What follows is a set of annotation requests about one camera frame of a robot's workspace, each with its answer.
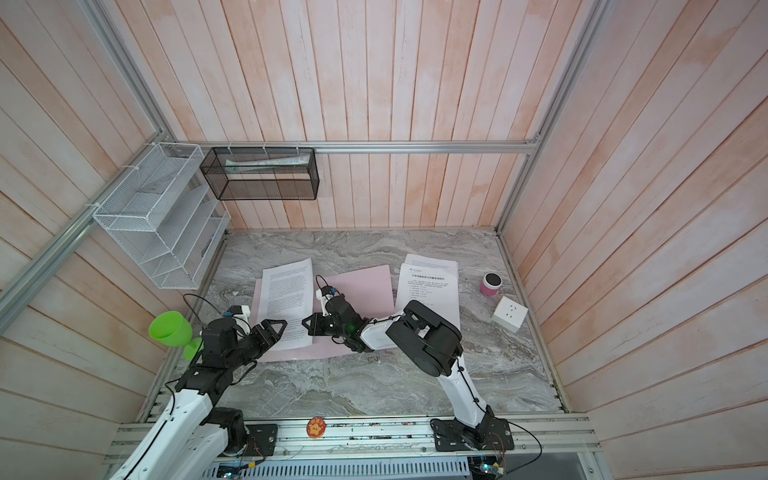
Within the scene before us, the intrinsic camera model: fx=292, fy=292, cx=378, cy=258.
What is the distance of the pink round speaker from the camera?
1.00 m

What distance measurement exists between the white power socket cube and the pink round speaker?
0.06 m

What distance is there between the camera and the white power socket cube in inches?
36.6

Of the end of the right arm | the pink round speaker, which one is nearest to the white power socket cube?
the pink round speaker

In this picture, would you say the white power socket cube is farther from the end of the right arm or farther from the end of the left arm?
the end of the left arm

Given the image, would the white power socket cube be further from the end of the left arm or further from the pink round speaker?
the end of the left arm

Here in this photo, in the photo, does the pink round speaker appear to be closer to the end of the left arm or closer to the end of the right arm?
the end of the right arm

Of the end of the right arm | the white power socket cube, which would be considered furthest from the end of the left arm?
the white power socket cube
